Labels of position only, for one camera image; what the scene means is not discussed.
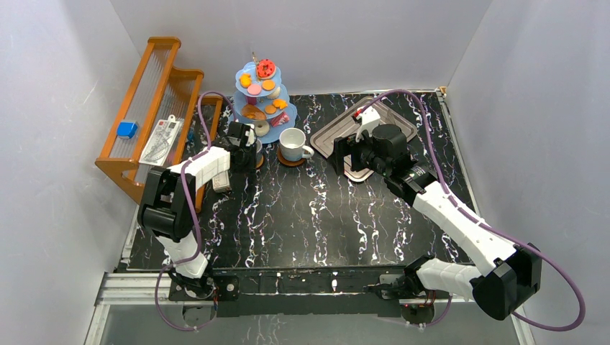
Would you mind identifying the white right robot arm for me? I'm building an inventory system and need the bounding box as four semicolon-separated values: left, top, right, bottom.
329;124;542;321

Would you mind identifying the blue eraser block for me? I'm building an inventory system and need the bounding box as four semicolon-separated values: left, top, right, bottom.
116;121;139;139

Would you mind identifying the brown wooden saucer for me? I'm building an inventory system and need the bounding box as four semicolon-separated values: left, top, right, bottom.
277;147;306;167

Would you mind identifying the silver metal tray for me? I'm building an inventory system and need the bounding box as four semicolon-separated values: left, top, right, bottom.
310;96;417;183

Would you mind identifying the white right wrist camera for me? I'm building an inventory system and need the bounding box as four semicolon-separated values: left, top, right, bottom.
352;106;381;142

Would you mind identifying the cream white donut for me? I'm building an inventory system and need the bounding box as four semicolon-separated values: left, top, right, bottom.
253;120;270;137
266;86;281;100

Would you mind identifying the clear ruler set package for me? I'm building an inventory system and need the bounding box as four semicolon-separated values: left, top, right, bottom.
139;114;183;166

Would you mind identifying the white ceramic mug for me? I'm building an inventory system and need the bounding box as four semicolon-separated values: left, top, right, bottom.
279;128;314;162

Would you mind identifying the orange fish-shaped cookie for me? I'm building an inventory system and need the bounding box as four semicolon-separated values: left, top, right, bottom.
239;73;252;88

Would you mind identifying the white staple box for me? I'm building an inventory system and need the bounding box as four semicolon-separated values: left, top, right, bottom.
212;171;231;193

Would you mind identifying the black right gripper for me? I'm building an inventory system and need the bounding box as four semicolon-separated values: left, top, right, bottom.
327;131;390;178

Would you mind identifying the brown croissant pastry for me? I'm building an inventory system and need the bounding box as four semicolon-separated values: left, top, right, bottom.
241;104;267;121

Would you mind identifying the blue three-tier cake stand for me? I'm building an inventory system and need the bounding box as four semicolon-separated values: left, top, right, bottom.
233;55;297;144

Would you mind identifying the round orange cookie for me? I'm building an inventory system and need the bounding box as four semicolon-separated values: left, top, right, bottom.
264;104;278;115
261;79;276;91

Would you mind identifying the pink round macaron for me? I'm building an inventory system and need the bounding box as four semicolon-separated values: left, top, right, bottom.
247;83;262;96

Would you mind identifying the orange wooden tiered rack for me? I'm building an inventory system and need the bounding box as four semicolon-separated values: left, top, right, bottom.
95;37;224;203

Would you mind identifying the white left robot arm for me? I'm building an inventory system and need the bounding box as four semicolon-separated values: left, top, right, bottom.
137;121;258;299

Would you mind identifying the orange round coaster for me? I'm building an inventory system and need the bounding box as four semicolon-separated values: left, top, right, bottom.
255;156;265;169

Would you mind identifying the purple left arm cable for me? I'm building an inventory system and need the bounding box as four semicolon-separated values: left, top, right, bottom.
155;91;240;332

